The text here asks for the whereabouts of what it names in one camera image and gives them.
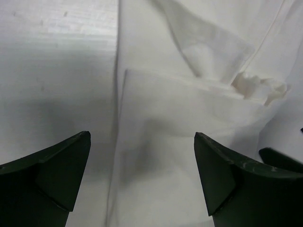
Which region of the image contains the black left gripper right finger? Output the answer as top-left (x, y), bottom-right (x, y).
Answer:
top-left (194, 132), bottom-right (303, 227)

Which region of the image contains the white t shirt robot print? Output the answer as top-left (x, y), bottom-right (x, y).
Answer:
top-left (106, 0), bottom-right (303, 227)

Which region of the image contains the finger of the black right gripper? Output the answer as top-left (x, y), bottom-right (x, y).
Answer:
top-left (258, 148), bottom-right (303, 173)

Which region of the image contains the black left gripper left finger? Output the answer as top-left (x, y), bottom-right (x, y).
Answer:
top-left (0, 131), bottom-right (91, 227)

